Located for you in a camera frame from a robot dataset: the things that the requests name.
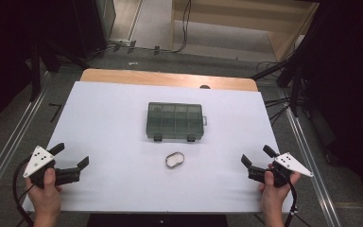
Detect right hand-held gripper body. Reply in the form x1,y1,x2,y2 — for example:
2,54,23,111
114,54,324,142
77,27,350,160
248,152,315,188

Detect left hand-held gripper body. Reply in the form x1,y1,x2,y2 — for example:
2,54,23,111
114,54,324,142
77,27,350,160
23,145,82,189

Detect silver oval bracelet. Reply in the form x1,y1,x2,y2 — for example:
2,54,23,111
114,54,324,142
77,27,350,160
164,151,185,169

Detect grey transparent compartment storage box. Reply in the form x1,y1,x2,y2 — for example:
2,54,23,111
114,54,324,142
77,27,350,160
146,101,208,143

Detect person's right hand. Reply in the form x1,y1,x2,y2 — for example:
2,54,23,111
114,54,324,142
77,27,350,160
258,164,302,218

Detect person's left hand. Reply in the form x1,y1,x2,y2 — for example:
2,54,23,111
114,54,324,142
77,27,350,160
25,167,63,216

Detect white table cover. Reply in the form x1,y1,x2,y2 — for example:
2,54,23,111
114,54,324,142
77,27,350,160
22,80,294,214

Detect black metal stand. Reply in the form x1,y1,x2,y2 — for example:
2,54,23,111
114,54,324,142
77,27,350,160
27,41,93,102
250,55,308,118

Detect black panel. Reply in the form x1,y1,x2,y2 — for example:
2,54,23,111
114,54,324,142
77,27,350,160
86,213,230,227

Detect black curtain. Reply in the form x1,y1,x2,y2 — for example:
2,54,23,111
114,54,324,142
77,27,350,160
296,0,363,209
0,0,108,135

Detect wooden table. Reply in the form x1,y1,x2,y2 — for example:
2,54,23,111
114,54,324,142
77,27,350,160
79,68,259,93

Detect light wooden cabinet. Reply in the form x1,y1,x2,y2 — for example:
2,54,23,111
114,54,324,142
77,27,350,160
169,0,320,62

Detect metal floor rail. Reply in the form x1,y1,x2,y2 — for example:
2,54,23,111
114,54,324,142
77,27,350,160
278,89,343,227
0,72,51,213

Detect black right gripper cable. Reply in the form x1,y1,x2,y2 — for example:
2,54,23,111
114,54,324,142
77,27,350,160
282,171,299,227

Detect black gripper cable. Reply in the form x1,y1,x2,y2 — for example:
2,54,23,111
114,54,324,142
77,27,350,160
282,171,299,227
11,156,45,227

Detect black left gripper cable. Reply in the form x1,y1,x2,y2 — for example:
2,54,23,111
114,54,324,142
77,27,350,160
11,156,45,227

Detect black floor cables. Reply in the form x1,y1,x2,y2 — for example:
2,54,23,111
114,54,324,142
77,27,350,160
264,96,292,128

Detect black hanging cable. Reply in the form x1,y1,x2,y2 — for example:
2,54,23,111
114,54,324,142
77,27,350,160
172,0,193,54

